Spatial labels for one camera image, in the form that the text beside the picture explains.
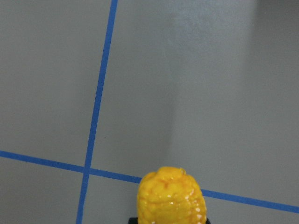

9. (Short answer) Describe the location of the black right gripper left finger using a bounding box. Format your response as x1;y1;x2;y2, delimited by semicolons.
128;217;138;224

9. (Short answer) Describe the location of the yellow corn cob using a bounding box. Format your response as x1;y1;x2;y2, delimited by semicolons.
136;167;208;224

